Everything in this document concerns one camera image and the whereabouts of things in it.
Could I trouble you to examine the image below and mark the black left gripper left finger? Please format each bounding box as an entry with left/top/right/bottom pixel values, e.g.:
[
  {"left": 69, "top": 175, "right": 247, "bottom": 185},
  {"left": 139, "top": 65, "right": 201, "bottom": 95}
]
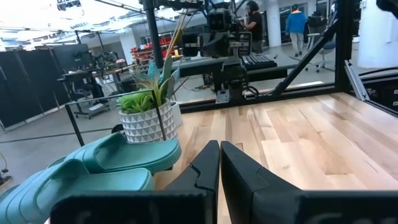
[{"left": 49, "top": 140, "right": 221, "bottom": 224}]

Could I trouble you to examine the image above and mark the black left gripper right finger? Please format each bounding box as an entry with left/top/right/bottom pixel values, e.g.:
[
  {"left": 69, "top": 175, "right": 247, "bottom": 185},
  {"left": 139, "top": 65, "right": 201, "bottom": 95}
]
[{"left": 220, "top": 141, "right": 398, "bottom": 224}]

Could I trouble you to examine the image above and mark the green rubber slide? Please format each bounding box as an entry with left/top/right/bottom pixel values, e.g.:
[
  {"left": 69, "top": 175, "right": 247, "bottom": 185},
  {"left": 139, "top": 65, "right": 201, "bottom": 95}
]
[
  {"left": 0, "top": 158, "right": 155, "bottom": 224},
  {"left": 49, "top": 131, "right": 182, "bottom": 175}
]

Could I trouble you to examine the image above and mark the grey desk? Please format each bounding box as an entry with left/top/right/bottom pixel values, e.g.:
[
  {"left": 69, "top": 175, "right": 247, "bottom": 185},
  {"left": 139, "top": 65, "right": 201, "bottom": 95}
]
[{"left": 170, "top": 57, "right": 297, "bottom": 79}]

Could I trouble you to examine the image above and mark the person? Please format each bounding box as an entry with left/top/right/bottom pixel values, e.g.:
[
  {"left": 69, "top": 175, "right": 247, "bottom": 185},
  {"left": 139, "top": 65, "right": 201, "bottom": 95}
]
[
  {"left": 285, "top": 3, "right": 307, "bottom": 58},
  {"left": 243, "top": 0, "right": 264, "bottom": 54}
]

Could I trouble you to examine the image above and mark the black backlit keyboard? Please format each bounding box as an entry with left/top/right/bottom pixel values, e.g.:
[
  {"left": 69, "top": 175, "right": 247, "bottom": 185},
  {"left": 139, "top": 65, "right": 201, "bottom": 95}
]
[{"left": 241, "top": 53, "right": 278, "bottom": 70}]

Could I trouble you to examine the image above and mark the teal plant in white pot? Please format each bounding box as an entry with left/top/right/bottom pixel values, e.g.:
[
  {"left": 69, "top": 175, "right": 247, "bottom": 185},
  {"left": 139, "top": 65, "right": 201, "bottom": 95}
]
[{"left": 133, "top": 55, "right": 185, "bottom": 129}]

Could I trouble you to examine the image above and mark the black pole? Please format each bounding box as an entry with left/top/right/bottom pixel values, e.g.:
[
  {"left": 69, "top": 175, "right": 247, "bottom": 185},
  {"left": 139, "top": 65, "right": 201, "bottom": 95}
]
[{"left": 142, "top": 0, "right": 165, "bottom": 69}]

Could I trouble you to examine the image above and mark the red storage shelving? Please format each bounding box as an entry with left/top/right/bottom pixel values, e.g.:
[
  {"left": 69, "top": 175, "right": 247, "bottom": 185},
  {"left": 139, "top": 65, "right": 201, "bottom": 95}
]
[{"left": 130, "top": 35, "right": 183, "bottom": 63}]

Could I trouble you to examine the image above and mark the office chair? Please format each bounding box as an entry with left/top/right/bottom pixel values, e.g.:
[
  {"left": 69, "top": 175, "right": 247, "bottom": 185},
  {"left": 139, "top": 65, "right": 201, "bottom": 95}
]
[{"left": 305, "top": 15, "right": 337, "bottom": 74}]

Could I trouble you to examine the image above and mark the black workbench desk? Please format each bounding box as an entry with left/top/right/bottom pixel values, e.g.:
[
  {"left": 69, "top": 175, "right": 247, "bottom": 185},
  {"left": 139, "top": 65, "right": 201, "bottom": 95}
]
[{"left": 57, "top": 62, "right": 135, "bottom": 120}]

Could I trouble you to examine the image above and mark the black computer monitor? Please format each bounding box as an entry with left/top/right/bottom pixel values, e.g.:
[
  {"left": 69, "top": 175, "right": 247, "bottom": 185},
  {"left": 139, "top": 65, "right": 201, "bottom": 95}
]
[{"left": 51, "top": 43, "right": 93, "bottom": 73}]

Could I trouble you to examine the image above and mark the black partition screen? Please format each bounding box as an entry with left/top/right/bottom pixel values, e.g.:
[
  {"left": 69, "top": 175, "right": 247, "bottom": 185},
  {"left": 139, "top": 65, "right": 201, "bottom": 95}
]
[{"left": 0, "top": 46, "right": 73, "bottom": 129}]

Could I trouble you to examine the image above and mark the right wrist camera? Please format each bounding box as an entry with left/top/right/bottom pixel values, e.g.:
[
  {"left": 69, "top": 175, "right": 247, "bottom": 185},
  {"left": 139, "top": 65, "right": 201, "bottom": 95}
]
[{"left": 206, "top": 8, "right": 232, "bottom": 32}]

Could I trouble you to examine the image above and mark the yellow cable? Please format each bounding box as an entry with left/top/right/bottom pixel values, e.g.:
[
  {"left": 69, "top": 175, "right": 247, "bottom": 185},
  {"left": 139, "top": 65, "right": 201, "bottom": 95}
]
[{"left": 164, "top": 12, "right": 188, "bottom": 60}]

